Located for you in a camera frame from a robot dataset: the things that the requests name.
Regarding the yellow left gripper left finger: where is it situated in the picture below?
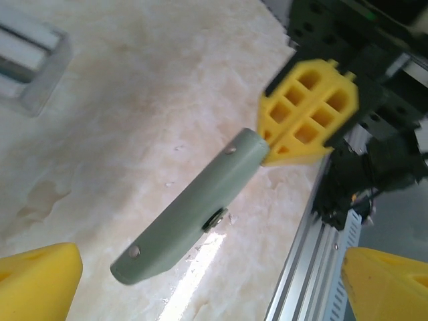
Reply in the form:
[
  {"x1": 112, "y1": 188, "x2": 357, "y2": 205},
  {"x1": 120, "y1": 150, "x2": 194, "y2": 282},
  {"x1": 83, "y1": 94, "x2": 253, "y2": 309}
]
[{"x1": 0, "y1": 242, "x2": 84, "y2": 321}]

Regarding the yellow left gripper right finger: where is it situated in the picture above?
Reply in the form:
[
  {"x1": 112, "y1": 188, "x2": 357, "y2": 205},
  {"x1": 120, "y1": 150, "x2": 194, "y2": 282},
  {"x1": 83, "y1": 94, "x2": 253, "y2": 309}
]
[{"x1": 340, "y1": 247, "x2": 428, "y2": 321}]

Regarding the green card holder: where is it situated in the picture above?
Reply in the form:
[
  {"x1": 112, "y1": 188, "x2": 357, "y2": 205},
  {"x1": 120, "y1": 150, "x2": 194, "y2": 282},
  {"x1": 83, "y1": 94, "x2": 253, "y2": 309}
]
[{"x1": 110, "y1": 128, "x2": 270, "y2": 286}]

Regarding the slotted grey cable duct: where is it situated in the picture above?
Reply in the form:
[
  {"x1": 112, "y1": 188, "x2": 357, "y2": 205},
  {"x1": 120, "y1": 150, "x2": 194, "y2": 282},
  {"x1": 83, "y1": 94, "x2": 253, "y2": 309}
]
[{"x1": 326, "y1": 209, "x2": 364, "y2": 321}]

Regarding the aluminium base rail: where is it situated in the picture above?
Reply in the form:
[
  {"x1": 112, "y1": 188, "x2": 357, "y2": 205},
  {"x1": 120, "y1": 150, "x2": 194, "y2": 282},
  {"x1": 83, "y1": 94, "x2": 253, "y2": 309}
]
[{"x1": 263, "y1": 130, "x2": 356, "y2": 321}]

